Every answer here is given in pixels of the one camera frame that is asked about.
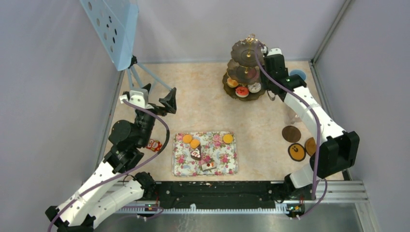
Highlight pink frosted donut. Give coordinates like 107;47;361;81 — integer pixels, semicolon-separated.
246;68;260;81

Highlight white striped donut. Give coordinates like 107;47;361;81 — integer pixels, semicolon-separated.
248;82;262;93

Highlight metal tongs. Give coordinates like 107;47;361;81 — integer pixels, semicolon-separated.
266;90;276;101

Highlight red donut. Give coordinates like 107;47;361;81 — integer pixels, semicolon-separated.
235;86;249;98

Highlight orange bun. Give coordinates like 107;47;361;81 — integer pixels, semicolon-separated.
227;77;239;88

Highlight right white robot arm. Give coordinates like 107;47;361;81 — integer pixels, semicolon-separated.
256;53;360;199

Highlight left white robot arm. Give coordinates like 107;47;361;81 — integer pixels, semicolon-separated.
45;84;177;232

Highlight light blue mug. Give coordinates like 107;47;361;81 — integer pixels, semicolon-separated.
289;70;307;81

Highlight red owl toy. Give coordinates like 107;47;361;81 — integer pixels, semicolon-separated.
146;139;163;152

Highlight three-tier dark cake stand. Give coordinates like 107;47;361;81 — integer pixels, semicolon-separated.
222;34;266;102

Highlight orange macaron left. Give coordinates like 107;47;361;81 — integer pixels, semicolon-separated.
182;134;193;144

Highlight orange macaron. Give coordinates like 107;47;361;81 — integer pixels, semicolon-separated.
182;134;193;144
222;134;234;144
190;139;201;149

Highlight orange macaron middle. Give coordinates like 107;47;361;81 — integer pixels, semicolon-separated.
190;139;201;149

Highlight pink mug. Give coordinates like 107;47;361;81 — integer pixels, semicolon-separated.
285;108;301;125

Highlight chocolate cake slice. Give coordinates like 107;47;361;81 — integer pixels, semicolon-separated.
190;145;202;161

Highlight floral serving tray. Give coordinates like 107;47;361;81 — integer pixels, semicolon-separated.
172;131;238;177

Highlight orange macaron right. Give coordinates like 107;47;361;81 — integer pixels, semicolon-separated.
222;134;234;144

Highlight dark brown round coaster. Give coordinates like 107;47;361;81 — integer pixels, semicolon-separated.
281;126;301;143

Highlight blue perforated board stand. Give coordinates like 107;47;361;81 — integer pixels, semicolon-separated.
79;0;172;92

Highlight brown wooden coaster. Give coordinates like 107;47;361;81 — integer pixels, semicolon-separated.
305;137;316;157

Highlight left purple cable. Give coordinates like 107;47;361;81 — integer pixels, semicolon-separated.
47;100;170;232

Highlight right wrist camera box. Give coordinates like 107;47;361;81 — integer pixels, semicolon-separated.
266;47;282;56

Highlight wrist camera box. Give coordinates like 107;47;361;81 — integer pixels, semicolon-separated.
119;88;153;109
266;47;282;56

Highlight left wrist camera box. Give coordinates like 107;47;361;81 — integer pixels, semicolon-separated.
119;88;153;109

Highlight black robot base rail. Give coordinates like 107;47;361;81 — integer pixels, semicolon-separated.
148;181;312;209

